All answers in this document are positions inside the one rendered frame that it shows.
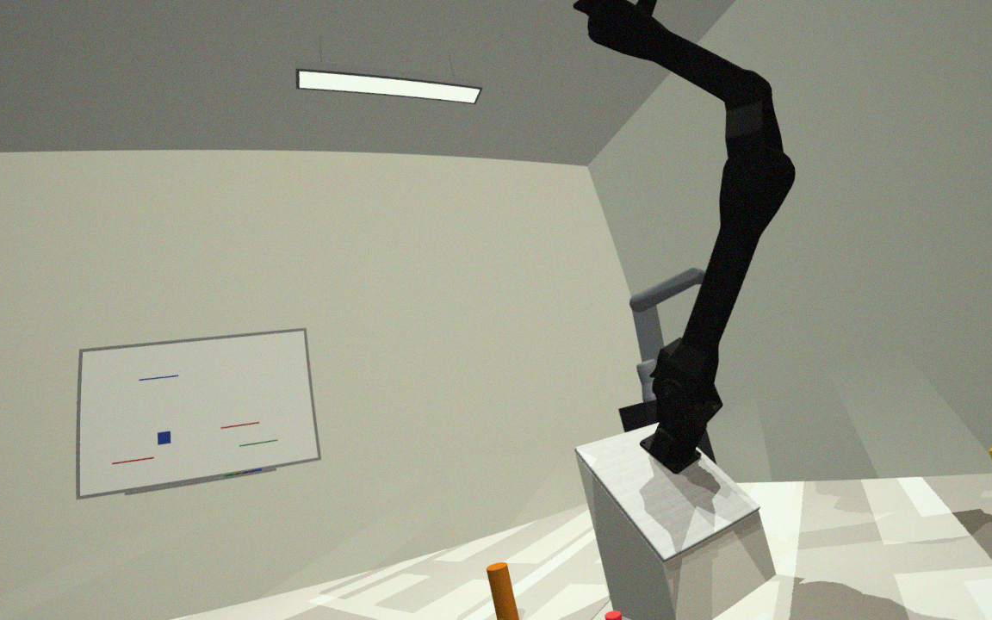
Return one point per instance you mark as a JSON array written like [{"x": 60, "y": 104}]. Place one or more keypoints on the orange cylinder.
[{"x": 502, "y": 592}]

